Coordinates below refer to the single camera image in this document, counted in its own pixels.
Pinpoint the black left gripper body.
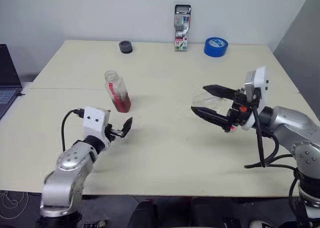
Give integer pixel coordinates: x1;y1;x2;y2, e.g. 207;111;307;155
105;124;125;141

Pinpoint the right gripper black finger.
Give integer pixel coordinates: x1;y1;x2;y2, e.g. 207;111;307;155
202;84;237;100
191;106;230;131

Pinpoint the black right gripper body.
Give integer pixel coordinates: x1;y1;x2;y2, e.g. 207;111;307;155
224;87;254;133

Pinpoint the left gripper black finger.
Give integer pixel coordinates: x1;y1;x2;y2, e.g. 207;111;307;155
121;117;134;138

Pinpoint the bottle with red liquid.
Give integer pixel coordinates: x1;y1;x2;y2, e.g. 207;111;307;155
104;70;132;113

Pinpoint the blue tape roll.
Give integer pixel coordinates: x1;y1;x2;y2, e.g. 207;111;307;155
203;37;229;58

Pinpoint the marker pen pack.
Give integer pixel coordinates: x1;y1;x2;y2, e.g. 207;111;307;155
173;4;192;52

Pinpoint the black round puck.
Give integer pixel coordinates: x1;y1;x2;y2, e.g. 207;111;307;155
118;40;134;55

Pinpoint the dark rounded shape, red spot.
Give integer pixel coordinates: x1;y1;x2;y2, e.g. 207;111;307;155
127;200;159;228

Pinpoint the dark laptop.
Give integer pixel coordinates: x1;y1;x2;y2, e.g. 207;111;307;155
0;44;24;120

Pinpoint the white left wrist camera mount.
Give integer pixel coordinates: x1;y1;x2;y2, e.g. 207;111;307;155
82;107;112;147

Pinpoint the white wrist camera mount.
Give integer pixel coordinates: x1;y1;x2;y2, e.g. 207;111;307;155
82;107;112;147
240;66;270;131

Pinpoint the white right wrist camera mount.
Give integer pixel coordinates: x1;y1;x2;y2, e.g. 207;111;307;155
240;66;270;131

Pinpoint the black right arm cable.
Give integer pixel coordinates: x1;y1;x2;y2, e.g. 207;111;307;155
244;107;302;215

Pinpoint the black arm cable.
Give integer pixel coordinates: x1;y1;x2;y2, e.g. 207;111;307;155
244;107;302;215
61;108;85;152

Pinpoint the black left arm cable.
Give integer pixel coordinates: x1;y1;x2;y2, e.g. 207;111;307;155
61;108;85;152

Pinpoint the white thin floor cable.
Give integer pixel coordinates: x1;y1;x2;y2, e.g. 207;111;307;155
0;189;29;214

